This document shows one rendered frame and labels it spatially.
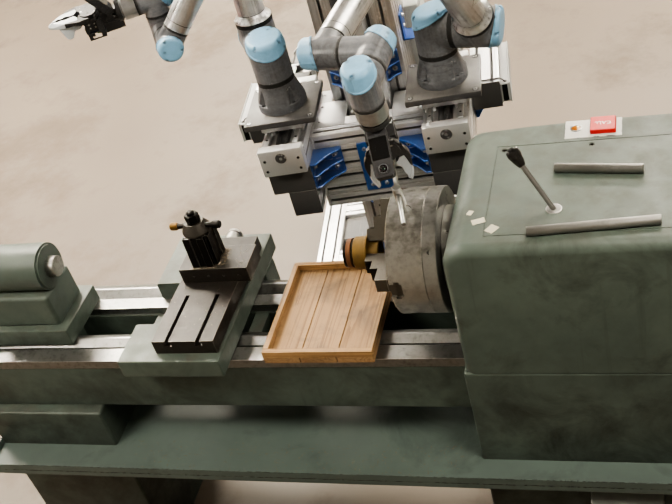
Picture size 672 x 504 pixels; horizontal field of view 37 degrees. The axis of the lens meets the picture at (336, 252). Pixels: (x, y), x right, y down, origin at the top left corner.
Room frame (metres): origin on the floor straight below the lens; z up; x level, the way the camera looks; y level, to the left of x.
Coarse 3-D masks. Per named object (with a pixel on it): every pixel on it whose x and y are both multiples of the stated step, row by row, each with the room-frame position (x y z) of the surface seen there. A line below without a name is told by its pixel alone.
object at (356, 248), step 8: (344, 240) 2.05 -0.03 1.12; (352, 240) 2.04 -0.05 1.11; (360, 240) 2.02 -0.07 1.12; (376, 240) 2.02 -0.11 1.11; (344, 248) 2.03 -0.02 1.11; (352, 248) 2.01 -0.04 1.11; (360, 248) 2.00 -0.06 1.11; (368, 248) 2.00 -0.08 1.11; (376, 248) 1.99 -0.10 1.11; (344, 256) 2.01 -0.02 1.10; (352, 256) 2.01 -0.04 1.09; (360, 256) 1.99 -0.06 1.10; (352, 264) 2.01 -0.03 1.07; (360, 264) 1.99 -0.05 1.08
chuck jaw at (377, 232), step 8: (384, 200) 2.05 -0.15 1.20; (384, 208) 2.04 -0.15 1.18; (376, 216) 2.04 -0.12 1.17; (384, 216) 2.03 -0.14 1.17; (376, 224) 2.03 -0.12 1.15; (384, 224) 2.02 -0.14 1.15; (368, 232) 2.03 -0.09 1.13; (376, 232) 2.02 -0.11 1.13; (384, 232) 2.01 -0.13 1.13; (368, 240) 2.02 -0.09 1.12
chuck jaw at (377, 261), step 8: (368, 256) 1.98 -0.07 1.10; (376, 256) 1.97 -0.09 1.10; (384, 256) 1.96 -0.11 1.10; (368, 264) 1.96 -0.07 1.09; (376, 264) 1.94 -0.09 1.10; (384, 264) 1.93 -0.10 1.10; (368, 272) 1.96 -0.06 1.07; (376, 272) 1.91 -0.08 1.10; (384, 272) 1.90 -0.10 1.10; (376, 280) 1.88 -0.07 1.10; (384, 280) 1.87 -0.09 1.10; (376, 288) 1.88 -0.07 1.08; (384, 288) 1.87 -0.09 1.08; (392, 288) 1.85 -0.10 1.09; (400, 288) 1.84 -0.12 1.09; (400, 296) 1.84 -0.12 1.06
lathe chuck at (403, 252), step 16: (416, 192) 1.99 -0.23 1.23; (416, 208) 1.93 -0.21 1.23; (400, 224) 1.91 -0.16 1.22; (416, 224) 1.89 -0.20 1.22; (384, 240) 1.90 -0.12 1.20; (400, 240) 1.88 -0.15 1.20; (416, 240) 1.86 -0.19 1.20; (400, 256) 1.86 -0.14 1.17; (416, 256) 1.84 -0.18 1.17; (400, 272) 1.84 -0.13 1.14; (416, 272) 1.82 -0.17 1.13; (416, 288) 1.82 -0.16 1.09; (400, 304) 1.84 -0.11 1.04; (416, 304) 1.83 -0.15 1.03
